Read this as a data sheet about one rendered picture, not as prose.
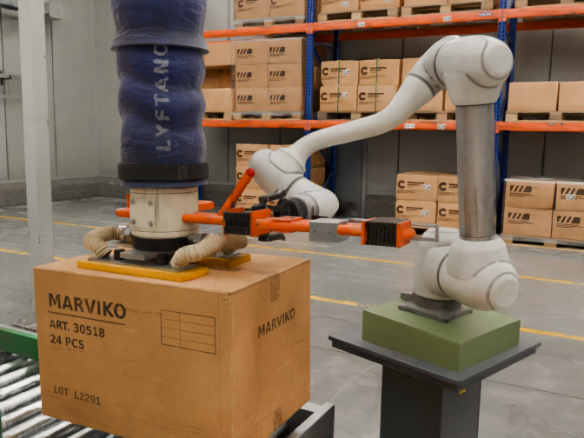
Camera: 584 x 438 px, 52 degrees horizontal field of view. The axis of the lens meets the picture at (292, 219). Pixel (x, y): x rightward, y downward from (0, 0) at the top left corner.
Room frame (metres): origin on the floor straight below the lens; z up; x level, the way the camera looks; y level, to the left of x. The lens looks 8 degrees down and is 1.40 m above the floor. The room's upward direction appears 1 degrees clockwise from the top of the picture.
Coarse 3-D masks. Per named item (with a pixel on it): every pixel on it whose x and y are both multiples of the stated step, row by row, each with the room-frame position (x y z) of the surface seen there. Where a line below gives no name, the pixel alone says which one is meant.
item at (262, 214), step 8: (240, 208) 1.45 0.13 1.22; (224, 216) 1.39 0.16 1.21; (232, 216) 1.38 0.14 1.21; (240, 216) 1.37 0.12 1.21; (248, 216) 1.36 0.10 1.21; (256, 216) 1.38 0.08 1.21; (264, 216) 1.41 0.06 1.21; (224, 224) 1.40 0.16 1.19; (232, 224) 1.39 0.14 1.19; (240, 224) 1.38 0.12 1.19; (248, 224) 1.37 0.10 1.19; (224, 232) 1.39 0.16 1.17; (232, 232) 1.38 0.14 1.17; (240, 232) 1.37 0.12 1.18; (248, 232) 1.36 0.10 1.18; (256, 232) 1.38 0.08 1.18; (264, 232) 1.41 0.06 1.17
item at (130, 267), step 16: (96, 256) 1.51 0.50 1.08; (112, 256) 1.51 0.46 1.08; (160, 256) 1.40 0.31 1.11; (112, 272) 1.43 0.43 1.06; (128, 272) 1.40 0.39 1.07; (144, 272) 1.38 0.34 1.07; (160, 272) 1.36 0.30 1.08; (176, 272) 1.35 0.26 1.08; (192, 272) 1.36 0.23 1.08; (208, 272) 1.41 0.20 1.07
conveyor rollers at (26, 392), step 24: (0, 360) 2.16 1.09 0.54; (24, 360) 2.16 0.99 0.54; (0, 384) 1.96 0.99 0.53; (24, 384) 1.95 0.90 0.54; (0, 408) 1.76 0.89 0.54; (24, 408) 1.75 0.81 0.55; (24, 432) 1.63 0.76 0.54; (48, 432) 1.61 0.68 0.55; (72, 432) 1.67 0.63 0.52; (96, 432) 1.63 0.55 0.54
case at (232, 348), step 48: (48, 288) 1.48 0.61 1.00; (96, 288) 1.41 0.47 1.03; (144, 288) 1.34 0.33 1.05; (192, 288) 1.28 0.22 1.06; (240, 288) 1.28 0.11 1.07; (288, 288) 1.47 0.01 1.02; (48, 336) 1.49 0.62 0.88; (96, 336) 1.41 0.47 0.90; (144, 336) 1.34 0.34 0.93; (192, 336) 1.28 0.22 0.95; (240, 336) 1.27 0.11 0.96; (288, 336) 1.47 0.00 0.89; (48, 384) 1.49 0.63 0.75; (96, 384) 1.41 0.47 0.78; (144, 384) 1.35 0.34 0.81; (192, 384) 1.28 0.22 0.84; (240, 384) 1.26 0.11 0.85; (288, 384) 1.47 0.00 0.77; (144, 432) 1.35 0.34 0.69; (192, 432) 1.28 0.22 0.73; (240, 432) 1.26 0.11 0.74
